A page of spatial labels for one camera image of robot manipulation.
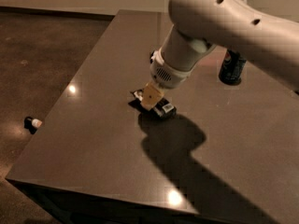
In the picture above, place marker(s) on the blue pepsi soda can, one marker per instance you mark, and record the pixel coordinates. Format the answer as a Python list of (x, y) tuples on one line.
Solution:
[(231, 68)]

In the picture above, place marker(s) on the black chocolate rxbar wrapper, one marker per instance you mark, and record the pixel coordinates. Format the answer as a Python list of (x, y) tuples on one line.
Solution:
[(163, 110)]

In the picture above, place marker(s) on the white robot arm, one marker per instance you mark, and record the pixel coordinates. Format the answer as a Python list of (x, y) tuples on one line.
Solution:
[(269, 42)]

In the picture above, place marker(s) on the blue white blueberry rxbar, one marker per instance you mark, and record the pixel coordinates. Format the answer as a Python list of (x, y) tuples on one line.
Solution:
[(152, 56)]

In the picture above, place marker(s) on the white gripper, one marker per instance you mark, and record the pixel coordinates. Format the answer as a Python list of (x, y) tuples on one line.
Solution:
[(166, 73)]

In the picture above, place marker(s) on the small black white floor object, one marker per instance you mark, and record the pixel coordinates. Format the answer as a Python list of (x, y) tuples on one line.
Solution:
[(32, 124)]

